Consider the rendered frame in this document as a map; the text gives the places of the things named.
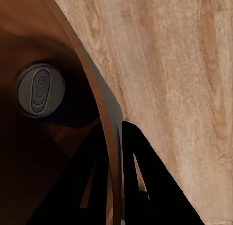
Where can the can of soda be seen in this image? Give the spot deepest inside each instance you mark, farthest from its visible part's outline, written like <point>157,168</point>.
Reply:
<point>49,94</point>

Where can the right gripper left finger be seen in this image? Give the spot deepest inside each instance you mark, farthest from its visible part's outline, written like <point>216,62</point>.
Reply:
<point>61,204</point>

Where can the trash can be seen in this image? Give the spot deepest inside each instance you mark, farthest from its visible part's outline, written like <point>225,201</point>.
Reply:
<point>33,154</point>

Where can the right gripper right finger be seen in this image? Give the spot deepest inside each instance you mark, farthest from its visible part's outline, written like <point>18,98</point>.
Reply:
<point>169,204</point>

